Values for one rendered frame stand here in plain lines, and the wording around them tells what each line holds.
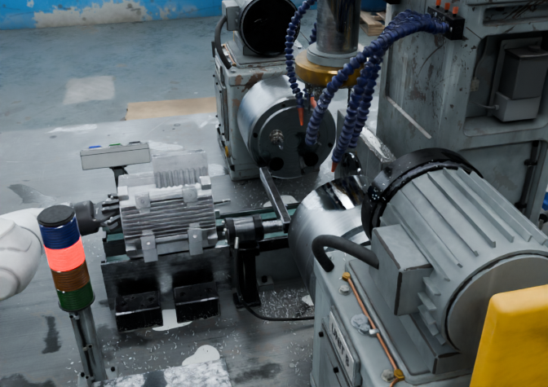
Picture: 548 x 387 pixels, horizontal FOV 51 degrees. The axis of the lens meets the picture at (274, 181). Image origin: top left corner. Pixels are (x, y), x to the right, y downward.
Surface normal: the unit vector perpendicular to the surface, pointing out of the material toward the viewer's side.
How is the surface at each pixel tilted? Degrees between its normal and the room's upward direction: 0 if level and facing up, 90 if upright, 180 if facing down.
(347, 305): 0
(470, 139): 90
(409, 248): 0
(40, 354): 0
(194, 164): 67
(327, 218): 36
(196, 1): 90
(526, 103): 90
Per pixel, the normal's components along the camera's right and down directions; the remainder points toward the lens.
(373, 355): -0.01, -0.86
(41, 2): 0.21, 0.50
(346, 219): -0.41, -0.73
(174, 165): 0.21, 0.12
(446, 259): -0.75, -0.47
